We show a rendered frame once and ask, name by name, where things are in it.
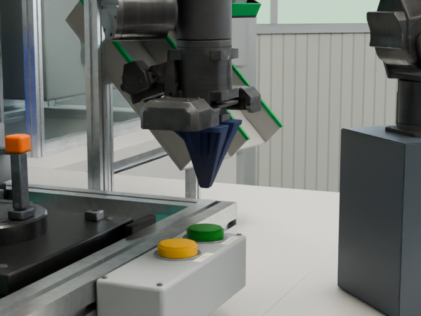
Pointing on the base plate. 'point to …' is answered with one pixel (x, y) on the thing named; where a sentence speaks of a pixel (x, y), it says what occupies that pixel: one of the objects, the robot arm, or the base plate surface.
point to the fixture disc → (10, 236)
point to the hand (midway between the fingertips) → (205, 155)
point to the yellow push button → (177, 248)
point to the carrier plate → (57, 247)
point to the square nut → (94, 215)
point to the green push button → (205, 232)
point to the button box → (175, 281)
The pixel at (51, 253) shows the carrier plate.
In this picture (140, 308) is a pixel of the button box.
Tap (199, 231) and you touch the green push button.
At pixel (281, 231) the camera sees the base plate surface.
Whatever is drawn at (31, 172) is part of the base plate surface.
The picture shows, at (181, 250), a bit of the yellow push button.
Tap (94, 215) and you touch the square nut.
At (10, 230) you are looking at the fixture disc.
